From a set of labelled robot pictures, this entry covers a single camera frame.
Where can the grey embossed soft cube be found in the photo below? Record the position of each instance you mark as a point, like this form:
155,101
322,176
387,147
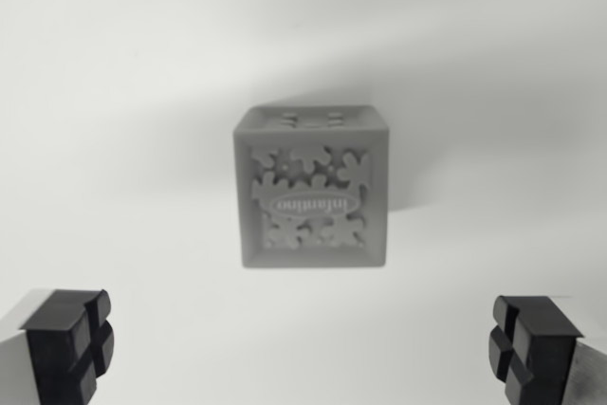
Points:
310,253

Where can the black-padded silver gripper left finger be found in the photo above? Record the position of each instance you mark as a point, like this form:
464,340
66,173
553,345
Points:
57,353

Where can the black-padded silver gripper right finger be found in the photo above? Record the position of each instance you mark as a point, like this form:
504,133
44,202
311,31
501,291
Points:
545,357

